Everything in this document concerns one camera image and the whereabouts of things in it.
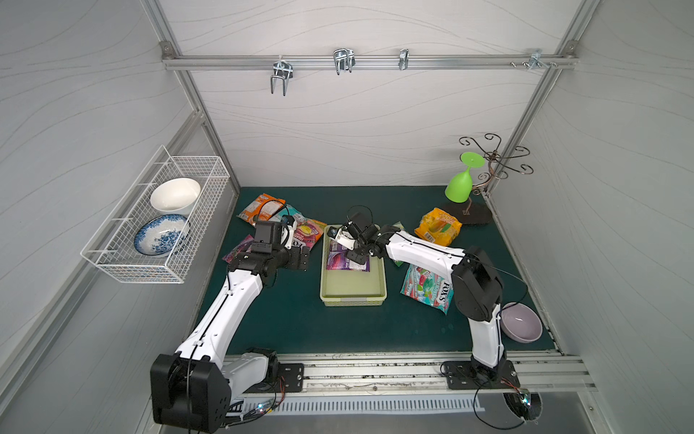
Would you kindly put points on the white wire wall basket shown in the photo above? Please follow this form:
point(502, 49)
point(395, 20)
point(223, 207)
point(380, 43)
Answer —
point(111, 249)

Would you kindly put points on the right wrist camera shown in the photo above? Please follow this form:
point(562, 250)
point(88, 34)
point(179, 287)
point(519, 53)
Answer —
point(341, 235)

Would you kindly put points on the white bowl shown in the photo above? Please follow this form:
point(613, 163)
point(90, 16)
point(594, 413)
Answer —
point(177, 196)

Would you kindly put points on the pink purple candy bag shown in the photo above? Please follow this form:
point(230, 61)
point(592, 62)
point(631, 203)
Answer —
point(241, 247)

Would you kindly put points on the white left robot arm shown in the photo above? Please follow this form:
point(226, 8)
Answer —
point(194, 389)

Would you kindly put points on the metal hook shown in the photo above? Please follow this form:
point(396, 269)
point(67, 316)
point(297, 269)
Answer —
point(282, 73)
point(535, 62)
point(404, 58)
point(344, 60)

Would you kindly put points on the blue white patterned plate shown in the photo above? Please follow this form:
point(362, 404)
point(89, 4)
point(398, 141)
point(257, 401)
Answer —
point(161, 236)

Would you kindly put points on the bronze wire glass stand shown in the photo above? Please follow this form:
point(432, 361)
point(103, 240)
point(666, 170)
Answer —
point(495, 169)

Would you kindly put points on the orange candy bag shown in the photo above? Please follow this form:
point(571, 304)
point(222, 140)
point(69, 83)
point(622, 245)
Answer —
point(262, 209)

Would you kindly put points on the aluminium top rail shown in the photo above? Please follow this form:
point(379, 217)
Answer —
point(387, 62)

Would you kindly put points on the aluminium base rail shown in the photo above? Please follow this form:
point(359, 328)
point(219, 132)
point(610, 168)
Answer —
point(419, 373)

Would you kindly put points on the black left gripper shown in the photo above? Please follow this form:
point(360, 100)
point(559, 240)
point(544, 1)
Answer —
point(298, 258)

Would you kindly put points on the lilac bowl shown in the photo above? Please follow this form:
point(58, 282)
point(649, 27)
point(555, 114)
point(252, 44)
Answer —
point(520, 323)

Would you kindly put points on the orange pink Fox's fruits bag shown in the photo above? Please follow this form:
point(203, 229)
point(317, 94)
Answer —
point(308, 233)

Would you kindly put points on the teal candy bag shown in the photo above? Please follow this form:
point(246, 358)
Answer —
point(289, 215)

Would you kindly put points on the teal Fox's mint bag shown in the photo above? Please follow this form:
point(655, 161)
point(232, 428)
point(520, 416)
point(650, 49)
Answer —
point(427, 288)

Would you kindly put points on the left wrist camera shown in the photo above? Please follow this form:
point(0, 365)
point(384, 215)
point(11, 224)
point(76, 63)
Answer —
point(273, 236)

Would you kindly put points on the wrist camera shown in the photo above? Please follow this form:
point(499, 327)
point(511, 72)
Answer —
point(341, 235)
point(273, 236)

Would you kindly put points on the pale green plastic basket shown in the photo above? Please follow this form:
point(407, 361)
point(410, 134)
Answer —
point(352, 288)

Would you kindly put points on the green plastic wine glass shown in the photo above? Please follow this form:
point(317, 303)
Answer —
point(461, 186)

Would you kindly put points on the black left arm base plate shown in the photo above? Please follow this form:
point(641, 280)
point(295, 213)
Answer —
point(289, 379)

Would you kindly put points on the round floor port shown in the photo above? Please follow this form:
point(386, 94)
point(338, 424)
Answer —
point(527, 406)

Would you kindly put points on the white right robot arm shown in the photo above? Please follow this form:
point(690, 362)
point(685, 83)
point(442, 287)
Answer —
point(476, 285)

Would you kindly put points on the green Fox's spring tea bag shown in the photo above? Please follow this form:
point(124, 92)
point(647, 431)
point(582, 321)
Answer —
point(396, 247)

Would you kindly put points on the yellow candy bag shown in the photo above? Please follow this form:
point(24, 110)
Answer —
point(438, 227)

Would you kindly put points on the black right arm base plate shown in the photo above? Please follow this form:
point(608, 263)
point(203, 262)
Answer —
point(471, 375)

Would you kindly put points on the white vent strip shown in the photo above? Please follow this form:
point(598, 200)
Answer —
point(379, 405)

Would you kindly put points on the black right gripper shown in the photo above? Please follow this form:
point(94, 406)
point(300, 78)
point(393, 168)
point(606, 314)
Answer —
point(357, 251)

